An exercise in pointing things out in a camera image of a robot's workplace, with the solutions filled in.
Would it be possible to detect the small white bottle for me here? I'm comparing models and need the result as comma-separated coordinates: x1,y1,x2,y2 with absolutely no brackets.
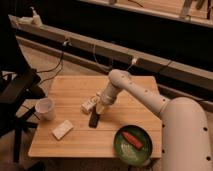
81,95,99,114

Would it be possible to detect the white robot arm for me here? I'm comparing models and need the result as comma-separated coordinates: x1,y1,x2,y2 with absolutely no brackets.
99,69,213,171

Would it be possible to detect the white sponge block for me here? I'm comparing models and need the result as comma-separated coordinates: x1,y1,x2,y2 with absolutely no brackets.
52,120,74,140

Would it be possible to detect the orange carrot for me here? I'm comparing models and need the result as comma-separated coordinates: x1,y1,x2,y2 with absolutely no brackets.
122,132,142,150

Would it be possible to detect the white paper cup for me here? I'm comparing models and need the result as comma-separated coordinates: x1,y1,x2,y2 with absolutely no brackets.
35,98,55,121

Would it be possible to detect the green plate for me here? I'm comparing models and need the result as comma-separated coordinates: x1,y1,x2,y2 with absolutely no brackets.
113,125,153,166

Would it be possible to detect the black chair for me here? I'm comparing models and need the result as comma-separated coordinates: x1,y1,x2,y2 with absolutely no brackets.
0,14,45,163

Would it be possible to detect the white spray bottle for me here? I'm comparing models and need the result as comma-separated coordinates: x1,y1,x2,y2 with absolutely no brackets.
19,6,43,27

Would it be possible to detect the wooden shelf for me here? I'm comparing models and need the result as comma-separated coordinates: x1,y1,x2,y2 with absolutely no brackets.
79,0,213,28

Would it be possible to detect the white cable on rail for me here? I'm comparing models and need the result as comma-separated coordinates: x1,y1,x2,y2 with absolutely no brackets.
92,44,139,75

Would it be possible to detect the long metal rail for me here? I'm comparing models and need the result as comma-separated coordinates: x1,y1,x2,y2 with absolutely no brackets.
9,15,213,91

